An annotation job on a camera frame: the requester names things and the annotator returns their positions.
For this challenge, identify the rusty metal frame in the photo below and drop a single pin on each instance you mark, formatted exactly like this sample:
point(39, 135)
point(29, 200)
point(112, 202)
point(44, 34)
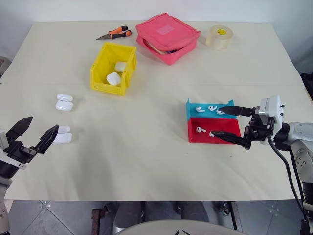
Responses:
point(99, 215)

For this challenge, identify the dark metal frame leg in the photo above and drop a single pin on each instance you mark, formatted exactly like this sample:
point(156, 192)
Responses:
point(231, 213)

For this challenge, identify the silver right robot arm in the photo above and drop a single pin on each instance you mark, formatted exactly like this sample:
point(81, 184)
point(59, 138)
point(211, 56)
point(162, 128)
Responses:
point(299, 132)

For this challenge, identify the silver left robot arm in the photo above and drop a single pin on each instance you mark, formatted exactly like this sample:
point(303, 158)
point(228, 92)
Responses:
point(3, 193)

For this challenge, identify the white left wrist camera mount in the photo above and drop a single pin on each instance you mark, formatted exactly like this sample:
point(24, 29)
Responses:
point(2, 138)

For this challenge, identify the light grey rounded robot torso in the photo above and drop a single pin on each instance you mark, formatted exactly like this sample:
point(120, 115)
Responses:
point(156, 228)

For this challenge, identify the clear adhesive tape roll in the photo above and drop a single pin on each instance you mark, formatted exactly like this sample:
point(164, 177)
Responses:
point(218, 39)

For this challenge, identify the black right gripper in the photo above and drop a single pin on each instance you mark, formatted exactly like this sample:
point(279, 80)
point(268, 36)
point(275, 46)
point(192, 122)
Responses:
point(259, 129)

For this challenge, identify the red plastic tray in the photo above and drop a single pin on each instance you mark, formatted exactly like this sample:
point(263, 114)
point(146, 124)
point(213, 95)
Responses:
point(227, 126)

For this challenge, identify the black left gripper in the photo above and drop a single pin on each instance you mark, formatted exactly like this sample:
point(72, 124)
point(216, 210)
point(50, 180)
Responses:
point(17, 150)

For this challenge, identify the orange black pliers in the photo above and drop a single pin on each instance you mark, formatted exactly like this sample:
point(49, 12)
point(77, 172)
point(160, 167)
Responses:
point(117, 33)

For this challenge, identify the yellow plastic bin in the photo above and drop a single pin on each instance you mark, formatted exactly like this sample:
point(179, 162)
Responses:
point(100, 83)

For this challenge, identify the pink fabric pouch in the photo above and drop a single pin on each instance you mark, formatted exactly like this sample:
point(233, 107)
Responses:
point(166, 31)

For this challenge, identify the blue plastic tray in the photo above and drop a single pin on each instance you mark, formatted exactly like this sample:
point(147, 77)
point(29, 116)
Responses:
point(195, 116)

